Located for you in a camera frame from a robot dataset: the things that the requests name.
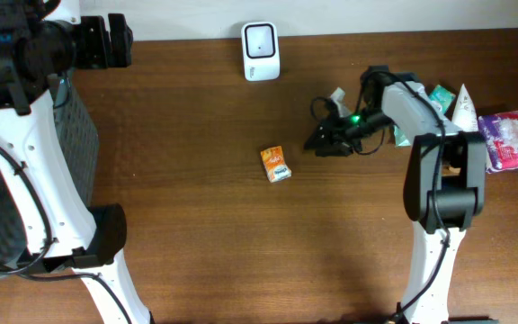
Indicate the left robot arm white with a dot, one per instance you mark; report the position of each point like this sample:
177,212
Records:
49,231

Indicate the small green tissue packet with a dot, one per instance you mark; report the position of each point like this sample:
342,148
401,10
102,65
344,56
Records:
442,97

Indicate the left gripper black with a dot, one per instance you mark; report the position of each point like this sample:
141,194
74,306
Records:
101,54

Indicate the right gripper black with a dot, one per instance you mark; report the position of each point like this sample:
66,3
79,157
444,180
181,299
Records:
335,136

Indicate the pink floral pad package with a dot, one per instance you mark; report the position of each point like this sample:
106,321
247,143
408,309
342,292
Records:
500,132

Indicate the white barcode scanner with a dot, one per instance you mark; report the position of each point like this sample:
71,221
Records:
261,53

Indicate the grey plastic mesh basket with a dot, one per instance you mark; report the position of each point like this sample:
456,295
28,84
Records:
78,139

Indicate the teal wipes packet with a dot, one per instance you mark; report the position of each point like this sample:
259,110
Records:
400,138

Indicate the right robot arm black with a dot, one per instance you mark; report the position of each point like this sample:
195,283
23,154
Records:
444,188

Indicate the orange white packet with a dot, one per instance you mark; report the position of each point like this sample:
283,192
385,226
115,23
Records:
274,164

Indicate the white tube gold cap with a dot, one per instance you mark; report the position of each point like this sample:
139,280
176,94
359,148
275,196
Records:
464,114

